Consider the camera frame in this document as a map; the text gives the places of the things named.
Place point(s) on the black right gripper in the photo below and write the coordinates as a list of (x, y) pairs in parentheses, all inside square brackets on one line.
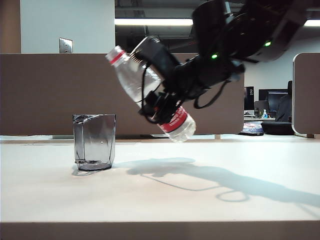
[(187, 80)]

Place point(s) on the clear water bottle red label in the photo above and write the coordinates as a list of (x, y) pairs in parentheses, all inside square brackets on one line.
[(130, 75)]

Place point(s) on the grey faceted glass mug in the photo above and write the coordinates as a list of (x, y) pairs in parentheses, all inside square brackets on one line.
[(95, 140)]

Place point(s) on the small blue spray bottle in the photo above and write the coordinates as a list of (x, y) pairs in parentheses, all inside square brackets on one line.
[(265, 114)]

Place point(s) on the grey oval stand base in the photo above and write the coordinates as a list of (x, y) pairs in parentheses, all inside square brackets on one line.
[(160, 136)]

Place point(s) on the black sign with number two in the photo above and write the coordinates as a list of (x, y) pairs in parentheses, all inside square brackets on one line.
[(249, 97)]

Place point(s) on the white ceiling light strip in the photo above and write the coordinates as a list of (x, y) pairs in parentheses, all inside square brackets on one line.
[(150, 22)]

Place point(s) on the patterned blue white cushion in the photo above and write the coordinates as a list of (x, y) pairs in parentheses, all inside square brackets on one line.
[(252, 128)]

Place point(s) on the black computer monitor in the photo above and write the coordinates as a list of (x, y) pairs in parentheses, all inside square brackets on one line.
[(273, 100)]

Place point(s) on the long brown desk partition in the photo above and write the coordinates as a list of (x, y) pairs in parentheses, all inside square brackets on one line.
[(50, 87)]

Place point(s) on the black round cushion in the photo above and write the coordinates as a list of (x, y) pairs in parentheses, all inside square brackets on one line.
[(277, 128)]

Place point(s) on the black office chair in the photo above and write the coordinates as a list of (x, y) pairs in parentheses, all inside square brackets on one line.
[(285, 110)]

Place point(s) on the brown partition with white edge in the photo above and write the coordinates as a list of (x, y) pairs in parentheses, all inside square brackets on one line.
[(307, 92)]

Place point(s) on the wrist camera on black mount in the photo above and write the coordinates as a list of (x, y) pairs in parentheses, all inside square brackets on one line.
[(160, 56)]

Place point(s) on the metal wall switch plate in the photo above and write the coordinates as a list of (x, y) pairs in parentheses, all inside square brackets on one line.
[(66, 45)]

